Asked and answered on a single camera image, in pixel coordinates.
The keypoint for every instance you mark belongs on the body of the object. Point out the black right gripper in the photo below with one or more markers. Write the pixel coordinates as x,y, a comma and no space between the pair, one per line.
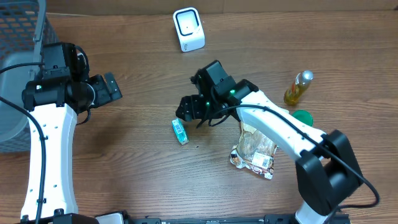
193,106

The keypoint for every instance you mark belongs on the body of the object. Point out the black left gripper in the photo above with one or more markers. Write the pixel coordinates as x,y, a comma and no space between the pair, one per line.
109,88

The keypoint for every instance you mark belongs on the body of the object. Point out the teal tissue pack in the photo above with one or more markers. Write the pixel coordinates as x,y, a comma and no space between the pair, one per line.
180,131

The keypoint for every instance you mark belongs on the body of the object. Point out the yellow drink bottle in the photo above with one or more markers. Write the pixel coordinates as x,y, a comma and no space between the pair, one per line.
299,86

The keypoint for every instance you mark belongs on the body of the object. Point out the green lid jar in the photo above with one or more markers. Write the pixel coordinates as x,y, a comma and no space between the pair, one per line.
303,116

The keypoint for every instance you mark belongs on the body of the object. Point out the brown nut pouch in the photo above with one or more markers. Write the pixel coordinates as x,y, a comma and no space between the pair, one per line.
251,141

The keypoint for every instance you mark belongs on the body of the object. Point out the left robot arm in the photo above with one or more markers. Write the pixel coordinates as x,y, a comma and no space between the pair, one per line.
53,102

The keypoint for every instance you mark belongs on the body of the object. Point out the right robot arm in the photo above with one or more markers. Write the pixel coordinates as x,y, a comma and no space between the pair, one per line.
326,166

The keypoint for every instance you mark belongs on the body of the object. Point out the white barcode scanner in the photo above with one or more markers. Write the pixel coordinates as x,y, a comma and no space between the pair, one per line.
189,29

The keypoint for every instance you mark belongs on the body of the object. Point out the grey plastic mesh basket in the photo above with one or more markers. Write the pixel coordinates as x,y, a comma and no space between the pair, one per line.
25,29

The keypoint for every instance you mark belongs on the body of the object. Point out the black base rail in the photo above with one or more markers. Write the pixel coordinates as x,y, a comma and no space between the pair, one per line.
123,217

